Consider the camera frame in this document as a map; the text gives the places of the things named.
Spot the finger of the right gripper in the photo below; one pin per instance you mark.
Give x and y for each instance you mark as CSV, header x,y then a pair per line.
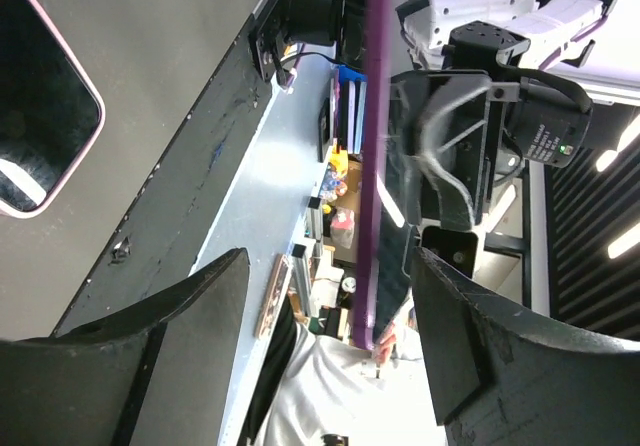
x,y
438,121

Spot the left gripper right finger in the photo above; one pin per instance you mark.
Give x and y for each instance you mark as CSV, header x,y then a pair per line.
x,y
501,374

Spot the pink phone case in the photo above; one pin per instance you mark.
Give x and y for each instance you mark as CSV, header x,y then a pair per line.
x,y
75,156

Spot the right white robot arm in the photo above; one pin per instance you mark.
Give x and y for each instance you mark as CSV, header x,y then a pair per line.
x,y
494,36

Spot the person in white shirt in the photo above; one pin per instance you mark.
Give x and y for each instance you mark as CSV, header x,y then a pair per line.
x,y
314,386

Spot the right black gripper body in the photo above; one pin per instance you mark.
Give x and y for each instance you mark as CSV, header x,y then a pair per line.
x,y
546,122

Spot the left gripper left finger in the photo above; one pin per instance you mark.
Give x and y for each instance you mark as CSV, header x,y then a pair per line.
x,y
154,373

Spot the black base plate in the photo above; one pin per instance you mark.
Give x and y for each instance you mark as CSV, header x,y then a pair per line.
x,y
159,238

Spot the purple smartphone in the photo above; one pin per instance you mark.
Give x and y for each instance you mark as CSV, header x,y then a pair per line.
x,y
383,231

